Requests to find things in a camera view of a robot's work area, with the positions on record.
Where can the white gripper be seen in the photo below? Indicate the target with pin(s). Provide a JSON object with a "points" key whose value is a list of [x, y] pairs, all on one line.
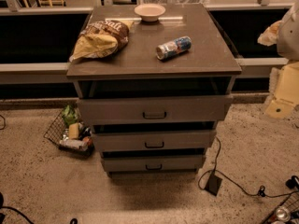
{"points": [[290, 36]]}

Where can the grey top drawer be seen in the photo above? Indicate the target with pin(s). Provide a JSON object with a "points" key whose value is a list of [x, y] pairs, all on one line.
{"points": [[154, 109]]}

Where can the grey drawer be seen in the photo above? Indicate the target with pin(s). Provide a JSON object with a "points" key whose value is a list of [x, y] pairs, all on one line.
{"points": [[110, 142], [159, 163], [154, 109]]}

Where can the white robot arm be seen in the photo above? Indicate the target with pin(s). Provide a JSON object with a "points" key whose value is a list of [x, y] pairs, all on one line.
{"points": [[288, 35]]}

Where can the grey drawer cabinet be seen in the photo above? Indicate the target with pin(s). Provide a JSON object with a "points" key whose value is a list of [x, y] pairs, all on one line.
{"points": [[208, 68]]}

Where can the grey bottom drawer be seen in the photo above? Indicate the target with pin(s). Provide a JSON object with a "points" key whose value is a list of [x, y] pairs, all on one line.
{"points": [[159, 163]]}

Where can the grey middle drawer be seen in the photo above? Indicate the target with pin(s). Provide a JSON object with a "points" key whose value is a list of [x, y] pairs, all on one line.
{"points": [[110, 142]]}

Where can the blue silver drink can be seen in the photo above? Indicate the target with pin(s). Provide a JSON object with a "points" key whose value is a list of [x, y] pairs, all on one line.
{"points": [[173, 48]]}

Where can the white ceramic bowl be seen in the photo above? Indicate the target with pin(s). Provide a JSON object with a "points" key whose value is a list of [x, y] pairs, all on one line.
{"points": [[149, 12]]}

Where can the black floor stand plate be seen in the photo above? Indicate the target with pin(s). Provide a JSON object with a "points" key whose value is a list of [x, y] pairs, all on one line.
{"points": [[213, 184]]}

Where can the brown yellow chip bag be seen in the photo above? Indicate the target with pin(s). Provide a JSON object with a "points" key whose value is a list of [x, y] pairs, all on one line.
{"points": [[100, 39]]}

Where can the silver can right basket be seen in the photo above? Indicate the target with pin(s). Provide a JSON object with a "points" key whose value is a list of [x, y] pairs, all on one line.
{"points": [[283, 214]]}

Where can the black wire basket right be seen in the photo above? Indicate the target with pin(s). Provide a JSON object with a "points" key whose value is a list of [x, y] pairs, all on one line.
{"points": [[292, 203]]}

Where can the black wire basket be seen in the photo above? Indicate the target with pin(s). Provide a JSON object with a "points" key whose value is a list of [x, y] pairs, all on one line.
{"points": [[58, 132], [292, 203]]}

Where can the black wire basket left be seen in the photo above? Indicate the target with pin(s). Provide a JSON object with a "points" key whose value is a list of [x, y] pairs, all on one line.
{"points": [[58, 132]]}

